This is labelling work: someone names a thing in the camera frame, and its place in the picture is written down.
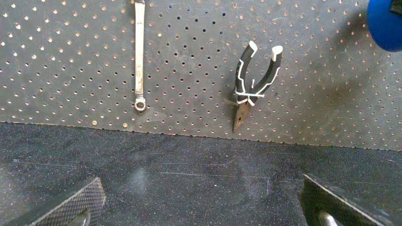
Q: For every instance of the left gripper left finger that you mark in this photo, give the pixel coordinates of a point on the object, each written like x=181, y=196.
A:
x=81, y=201

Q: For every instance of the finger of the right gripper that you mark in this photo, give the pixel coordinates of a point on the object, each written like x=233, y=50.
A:
x=397, y=6

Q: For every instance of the black and white pliers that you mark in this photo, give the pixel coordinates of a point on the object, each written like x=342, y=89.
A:
x=242, y=72

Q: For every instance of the black pegboard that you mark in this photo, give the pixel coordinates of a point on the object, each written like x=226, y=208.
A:
x=63, y=62

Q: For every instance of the roll of blue tape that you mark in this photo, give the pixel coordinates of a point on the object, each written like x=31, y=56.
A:
x=381, y=28

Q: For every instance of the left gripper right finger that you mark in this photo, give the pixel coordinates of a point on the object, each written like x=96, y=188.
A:
x=326, y=201

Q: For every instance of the wrench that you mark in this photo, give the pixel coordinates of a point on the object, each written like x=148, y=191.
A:
x=139, y=47

